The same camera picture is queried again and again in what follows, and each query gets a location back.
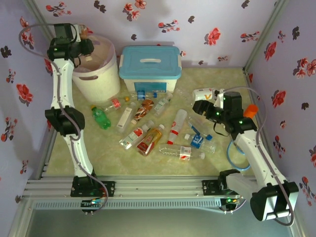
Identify clear bottle green white label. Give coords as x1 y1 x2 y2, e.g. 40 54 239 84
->
150 92 174 117

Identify clear bottle blue label band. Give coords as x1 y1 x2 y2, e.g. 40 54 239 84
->
128 90 158 101

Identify brown swirl-label bottle white cap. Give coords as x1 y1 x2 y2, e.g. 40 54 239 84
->
130 98 155 125

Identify aluminium side rail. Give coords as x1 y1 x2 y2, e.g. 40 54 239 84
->
37 130 57 180
243 66 281 176

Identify clear bottle blue label white cap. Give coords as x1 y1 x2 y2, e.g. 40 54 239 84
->
184 133 217 154

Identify round white plastic bin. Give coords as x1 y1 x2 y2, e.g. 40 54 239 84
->
71 34 121 104

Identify clear bottle red white label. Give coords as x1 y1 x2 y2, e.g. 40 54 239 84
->
118 120 155 151

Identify aluminium corner post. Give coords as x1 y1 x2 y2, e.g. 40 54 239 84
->
243 0 292 72
22 0 55 40

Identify grey metal front panel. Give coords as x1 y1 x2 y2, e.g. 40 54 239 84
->
8 199 301 237

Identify grey right arm cable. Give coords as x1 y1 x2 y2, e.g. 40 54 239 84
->
221 86 297 227

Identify aluminium front frame rail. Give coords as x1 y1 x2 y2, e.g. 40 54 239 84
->
24 175 260 198

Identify white bottle orange V print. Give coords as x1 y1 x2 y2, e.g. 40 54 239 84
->
193 87 218 101

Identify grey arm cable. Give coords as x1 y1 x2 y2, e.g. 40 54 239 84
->
18 23 109 215
221 86 297 227

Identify grey slotted cable duct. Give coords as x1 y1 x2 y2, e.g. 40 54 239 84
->
32 199 223 210

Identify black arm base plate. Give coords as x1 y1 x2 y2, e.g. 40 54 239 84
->
71 181 116 198
201 179 223 196

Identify orange plastic cup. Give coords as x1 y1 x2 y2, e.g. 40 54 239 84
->
243 104 259 119

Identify grey left arm cable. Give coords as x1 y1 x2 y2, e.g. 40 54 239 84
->
18 23 109 215

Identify green plastic bottle yellow cap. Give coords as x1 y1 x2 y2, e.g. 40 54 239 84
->
90 105 112 131

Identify clear bottle red cola label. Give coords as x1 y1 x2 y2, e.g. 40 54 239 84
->
102 98 123 115

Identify blue flexible tube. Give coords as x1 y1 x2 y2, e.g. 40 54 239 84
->
227 140 251 171

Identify white storage box blue lid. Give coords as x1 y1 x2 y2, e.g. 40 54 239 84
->
118 45 183 94

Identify long clear bottle red-white label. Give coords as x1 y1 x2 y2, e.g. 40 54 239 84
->
158 144 206 162

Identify small circuit board with LEDs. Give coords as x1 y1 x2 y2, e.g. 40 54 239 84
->
221 196 244 205
80 198 104 207

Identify white bottle red band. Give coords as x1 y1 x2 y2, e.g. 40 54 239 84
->
166 109 188 146

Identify amber tea bottle red label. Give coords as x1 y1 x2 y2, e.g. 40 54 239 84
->
136 124 165 157

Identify clear bottle plain white label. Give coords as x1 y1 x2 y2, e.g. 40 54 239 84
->
116 101 137 134

